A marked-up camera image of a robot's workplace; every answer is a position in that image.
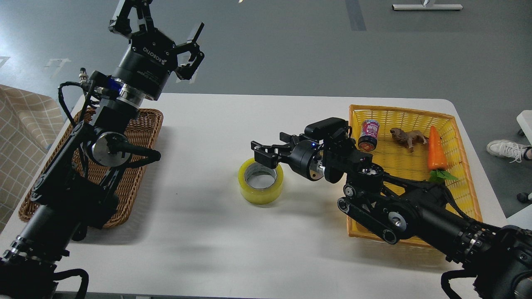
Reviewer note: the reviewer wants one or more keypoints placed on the small printed drink can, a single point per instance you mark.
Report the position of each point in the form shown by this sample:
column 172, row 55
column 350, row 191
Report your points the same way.
column 368, row 138

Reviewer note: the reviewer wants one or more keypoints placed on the orange toy carrot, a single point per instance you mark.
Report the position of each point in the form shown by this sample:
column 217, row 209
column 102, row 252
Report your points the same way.
column 437, row 161

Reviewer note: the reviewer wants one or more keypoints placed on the white sneaker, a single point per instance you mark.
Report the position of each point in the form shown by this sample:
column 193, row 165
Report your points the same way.
column 509, row 149

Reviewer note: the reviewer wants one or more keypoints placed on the brown toy lion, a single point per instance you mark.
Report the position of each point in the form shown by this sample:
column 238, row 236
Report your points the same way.
column 408, row 137

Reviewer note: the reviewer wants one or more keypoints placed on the yellow plastic basket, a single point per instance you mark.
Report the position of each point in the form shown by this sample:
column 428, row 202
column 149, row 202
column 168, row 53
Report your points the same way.
column 397, row 160

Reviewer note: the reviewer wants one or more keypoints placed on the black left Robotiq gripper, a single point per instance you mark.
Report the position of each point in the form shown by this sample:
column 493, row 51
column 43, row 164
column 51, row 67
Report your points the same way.
column 143, row 62

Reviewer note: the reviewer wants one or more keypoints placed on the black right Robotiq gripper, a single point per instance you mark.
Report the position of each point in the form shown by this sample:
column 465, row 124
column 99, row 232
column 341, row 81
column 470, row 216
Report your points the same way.
column 299, row 152

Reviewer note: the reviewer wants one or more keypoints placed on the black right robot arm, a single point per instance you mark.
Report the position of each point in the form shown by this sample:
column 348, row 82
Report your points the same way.
column 394, row 209

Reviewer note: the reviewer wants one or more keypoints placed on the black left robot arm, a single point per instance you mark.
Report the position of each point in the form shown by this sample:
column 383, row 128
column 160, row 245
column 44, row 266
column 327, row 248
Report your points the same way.
column 77, row 190

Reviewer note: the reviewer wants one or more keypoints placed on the yellow tape roll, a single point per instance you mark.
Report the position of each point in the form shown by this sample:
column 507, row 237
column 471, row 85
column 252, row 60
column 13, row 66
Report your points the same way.
column 259, row 184

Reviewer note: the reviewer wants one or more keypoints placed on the beige checkered cloth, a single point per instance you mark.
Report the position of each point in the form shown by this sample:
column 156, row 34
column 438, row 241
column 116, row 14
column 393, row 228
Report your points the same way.
column 29, row 124

